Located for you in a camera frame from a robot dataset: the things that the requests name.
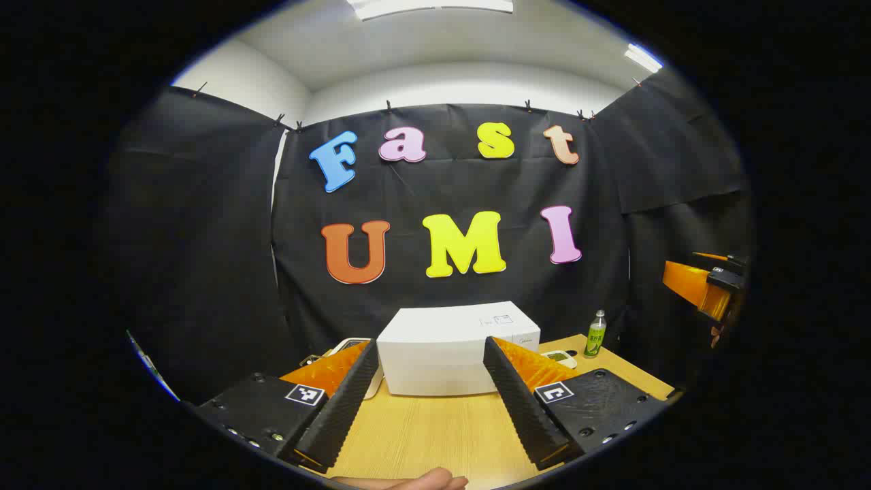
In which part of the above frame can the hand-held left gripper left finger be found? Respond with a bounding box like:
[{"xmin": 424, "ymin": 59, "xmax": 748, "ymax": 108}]
[{"xmin": 194, "ymin": 338, "xmax": 380, "ymax": 475}]

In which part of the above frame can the white microwave oven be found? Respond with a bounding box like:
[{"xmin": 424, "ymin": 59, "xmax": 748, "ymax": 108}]
[{"xmin": 376, "ymin": 301, "xmax": 542, "ymax": 397}]

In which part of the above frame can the ceiling light panel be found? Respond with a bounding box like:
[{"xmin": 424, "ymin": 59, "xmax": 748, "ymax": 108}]
[
  {"xmin": 346, "ymin": 0, "xmax": 515, "ymax": 21},
  {"xmin": 625, "ymin": 43, "xmax": 664, "ymax": 74}
]

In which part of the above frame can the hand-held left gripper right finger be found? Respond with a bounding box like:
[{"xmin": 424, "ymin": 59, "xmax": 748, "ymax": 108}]
[{"xmin": 483, "ymin": 336, "xmax": 671, "ymax": 472}]

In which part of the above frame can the black backdrop cloth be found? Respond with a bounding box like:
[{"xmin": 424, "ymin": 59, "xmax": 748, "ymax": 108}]
[{"xmin": 102, "ymin": 68, "xmax": 756, "ymax": 409}]

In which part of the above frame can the white toaster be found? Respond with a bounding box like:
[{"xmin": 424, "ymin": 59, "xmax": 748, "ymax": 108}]
[{"xmin": 327, "ymin": 338, "xmax": 386, "ymax": 400}]

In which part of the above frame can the green label drink bottle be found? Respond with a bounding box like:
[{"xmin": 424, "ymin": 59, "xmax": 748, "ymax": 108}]
[{"xmin": 583, "ymin": 310, "xmax": 608, "ymax": 359}]

